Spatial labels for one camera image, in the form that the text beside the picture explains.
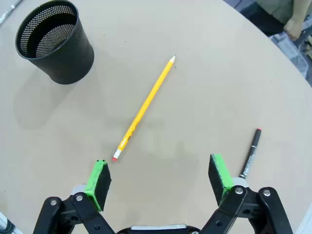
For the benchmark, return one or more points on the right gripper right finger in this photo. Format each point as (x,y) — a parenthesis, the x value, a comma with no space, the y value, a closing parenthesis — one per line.
(220,175)

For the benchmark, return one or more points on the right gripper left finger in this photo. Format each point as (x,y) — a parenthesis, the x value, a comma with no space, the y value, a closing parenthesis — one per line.
(93,180)

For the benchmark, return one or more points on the black marker pen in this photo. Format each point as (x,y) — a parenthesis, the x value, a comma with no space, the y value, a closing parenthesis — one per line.
(251,153)

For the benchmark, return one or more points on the yellow pencil pink eraser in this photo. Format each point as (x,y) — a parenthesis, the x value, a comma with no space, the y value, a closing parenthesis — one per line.
(146,104)

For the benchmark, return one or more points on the grey pen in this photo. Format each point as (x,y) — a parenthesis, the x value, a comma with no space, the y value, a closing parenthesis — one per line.
(7,13)

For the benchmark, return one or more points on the person's left forearm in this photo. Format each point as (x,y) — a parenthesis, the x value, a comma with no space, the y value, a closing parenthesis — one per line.
(299,11)

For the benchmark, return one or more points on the black mesh pen holder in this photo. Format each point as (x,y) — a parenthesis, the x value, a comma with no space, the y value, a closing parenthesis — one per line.
(70,63)

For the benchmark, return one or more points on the person's left hand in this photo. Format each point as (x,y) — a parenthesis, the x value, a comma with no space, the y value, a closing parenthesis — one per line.
(295,29)

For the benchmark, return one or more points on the clear plastic storage bin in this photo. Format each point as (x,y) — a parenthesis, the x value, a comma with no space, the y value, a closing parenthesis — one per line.
(292,51)

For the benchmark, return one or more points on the person in olive shirt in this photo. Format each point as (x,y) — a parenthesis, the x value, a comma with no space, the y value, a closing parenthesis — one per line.
(273,9)

